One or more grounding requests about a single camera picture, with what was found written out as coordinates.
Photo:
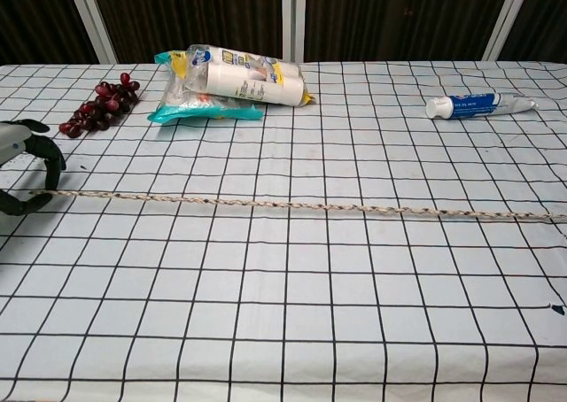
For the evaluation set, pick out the white black grid tablecloth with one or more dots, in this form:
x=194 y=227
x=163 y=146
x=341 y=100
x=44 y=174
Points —
x=283 y=309

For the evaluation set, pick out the white blue toothpaste tube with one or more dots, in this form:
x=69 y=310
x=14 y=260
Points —
x=469 y=104

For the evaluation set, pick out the teal plastic snack bag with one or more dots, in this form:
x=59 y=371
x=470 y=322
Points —
x=199 y=112

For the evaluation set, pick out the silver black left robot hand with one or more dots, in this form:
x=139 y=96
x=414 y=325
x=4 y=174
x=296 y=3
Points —
x=11 y=141

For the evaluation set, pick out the clear pack of paper cups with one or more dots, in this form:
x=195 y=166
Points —
x=239 y=83

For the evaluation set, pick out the dark red grape bunch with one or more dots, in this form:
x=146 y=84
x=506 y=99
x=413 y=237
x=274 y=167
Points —
x=106 y=105

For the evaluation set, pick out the white metal frame post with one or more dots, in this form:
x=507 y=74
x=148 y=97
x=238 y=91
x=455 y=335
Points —
x=293 y=17
x=505 y=21
x=95 y=25

